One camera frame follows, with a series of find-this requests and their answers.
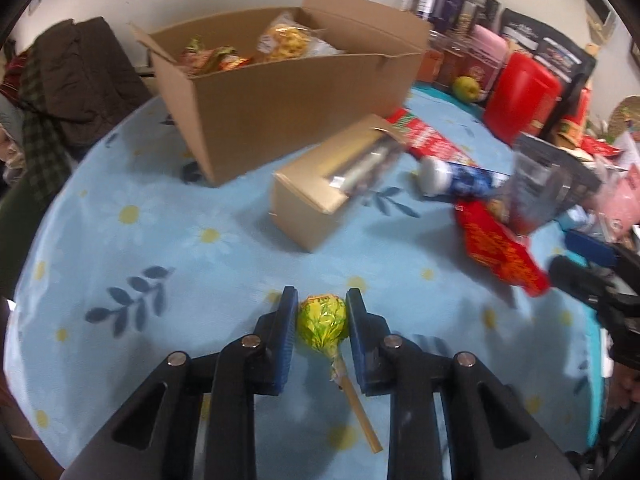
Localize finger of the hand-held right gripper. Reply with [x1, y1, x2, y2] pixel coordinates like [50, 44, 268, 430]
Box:
[565, 230, 621, 268]
[549, 255, 616, 307]

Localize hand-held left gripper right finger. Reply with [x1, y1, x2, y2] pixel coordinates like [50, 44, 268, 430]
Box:
[345, 287, 583, 480]

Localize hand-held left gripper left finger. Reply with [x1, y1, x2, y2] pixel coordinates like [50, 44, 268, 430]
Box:
[62, 286, 300, 480]

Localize green lollipop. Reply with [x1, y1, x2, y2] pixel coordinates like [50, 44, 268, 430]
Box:
[296, 294, 383, 455]

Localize purple silver snack packet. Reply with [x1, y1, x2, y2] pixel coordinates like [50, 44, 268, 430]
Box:
[505, 132, 603, 236]

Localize red gold snack packet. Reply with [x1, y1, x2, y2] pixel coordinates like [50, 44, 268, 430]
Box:
[454, 200, 551, 298]

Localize blue white tube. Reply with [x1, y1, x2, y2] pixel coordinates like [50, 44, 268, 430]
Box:
[417, 156, 511, 200]

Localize long red snack packet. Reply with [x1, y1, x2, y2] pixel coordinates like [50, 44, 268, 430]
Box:
[387, 107, 481, 166]

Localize gold green snack packet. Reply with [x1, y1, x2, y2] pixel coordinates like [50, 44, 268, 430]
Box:
[180, 35, 253, 73]

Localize yellow puffed snack bag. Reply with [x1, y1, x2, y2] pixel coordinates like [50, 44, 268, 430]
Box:
[257, 12, 326, 63]

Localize crumpled red packet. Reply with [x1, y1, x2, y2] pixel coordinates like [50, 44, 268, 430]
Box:
[580, 135, 621, 157]

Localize blue floral tablecloth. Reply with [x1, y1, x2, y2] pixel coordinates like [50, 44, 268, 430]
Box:
[5, 85, 606, 471]

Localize small cardboard box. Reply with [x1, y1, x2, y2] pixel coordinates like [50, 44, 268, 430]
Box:
[270, 114, 408, 253]

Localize red tin canister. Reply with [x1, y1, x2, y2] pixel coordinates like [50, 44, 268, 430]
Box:
[482, 52, 563, 146]

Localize silver foil packets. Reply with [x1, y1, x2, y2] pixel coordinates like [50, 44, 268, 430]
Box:
[325, 132, 401, 196]

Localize black snack bag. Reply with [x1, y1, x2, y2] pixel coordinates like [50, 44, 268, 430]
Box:
[500, 8, 598, 126]

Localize yellow green apple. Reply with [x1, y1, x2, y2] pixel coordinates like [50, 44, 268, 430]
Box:
[452, 76, 487, 105]

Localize jar of brown red contents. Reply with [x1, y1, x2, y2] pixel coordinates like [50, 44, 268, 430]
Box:
[440, 42, 476, 88]

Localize jar of orange contents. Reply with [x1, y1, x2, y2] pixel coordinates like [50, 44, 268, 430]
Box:
[420, 30, 451, 86]

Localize clear jar of grains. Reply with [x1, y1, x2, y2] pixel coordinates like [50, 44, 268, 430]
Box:
[457, 0, 481, 36]

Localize dark label clear jar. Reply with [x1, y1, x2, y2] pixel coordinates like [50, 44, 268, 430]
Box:
[472, 0, 503, 26]

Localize dark glass jars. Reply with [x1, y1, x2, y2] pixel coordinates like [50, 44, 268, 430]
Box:
[422, 0, 473, 33]

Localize dark plaid garment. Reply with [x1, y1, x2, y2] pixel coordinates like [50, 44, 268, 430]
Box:
[17, 55, 73, 186]

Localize brown jacket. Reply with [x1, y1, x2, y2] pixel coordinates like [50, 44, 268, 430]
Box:
[30, 16, 151, 146]

